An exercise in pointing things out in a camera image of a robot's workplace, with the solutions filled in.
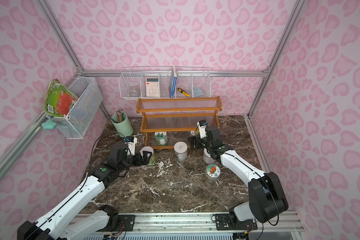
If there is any green jar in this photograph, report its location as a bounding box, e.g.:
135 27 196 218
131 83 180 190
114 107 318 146
140 147 156 166

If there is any seed jar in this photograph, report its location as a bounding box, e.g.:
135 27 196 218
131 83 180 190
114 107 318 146
174 142 188 161
203 149 215 165

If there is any red-lid jar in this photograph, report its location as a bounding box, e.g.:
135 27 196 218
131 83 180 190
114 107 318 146
205 164 221 184

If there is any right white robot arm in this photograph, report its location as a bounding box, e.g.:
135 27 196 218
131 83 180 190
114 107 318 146
189 121 289 224

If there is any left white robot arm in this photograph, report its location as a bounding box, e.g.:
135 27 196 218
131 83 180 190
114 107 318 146
17 144 153 240

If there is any bottom left green-lid jar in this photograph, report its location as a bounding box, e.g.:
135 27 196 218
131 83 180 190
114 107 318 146
155 132 168 146

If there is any wooden three-tier shelf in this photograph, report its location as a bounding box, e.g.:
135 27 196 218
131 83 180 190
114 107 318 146
136 97 223 150

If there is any green pen cup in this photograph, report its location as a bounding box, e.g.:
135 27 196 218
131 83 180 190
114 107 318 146
111 112 134 138

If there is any yellow utility knife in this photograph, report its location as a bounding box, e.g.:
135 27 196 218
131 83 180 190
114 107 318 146
178 88 191 98

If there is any light blue cup in basket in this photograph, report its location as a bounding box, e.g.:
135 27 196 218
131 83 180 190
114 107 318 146
193 87 204 98

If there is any blue book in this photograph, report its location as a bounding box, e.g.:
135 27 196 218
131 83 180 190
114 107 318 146
169 66 178 98

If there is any glass bowl in basket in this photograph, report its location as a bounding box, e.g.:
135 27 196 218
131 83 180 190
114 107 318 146
128 87 141 98

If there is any white mesh side basket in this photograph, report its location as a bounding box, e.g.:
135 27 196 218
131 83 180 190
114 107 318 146
51 77 103 140

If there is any white calculator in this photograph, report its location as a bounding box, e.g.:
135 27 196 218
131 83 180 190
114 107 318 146
146 77 160 98

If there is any mint star hook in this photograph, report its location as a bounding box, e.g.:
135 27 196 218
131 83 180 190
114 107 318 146
42 119 57 130

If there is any green snack packet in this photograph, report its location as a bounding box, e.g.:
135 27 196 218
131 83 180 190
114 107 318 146
44 79 79 117

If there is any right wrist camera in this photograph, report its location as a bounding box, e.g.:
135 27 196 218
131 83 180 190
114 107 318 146
197 120 208 139

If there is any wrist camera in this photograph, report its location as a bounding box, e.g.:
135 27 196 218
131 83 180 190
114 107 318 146
125 136 138 156
197 120 208 139

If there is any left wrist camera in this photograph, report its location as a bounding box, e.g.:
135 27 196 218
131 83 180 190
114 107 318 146
125 136 138 156

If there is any white wire wall basket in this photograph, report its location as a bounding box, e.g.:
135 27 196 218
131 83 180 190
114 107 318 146
119 66 212 99

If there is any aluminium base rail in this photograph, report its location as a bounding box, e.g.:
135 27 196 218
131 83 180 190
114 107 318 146
44 211 307 240

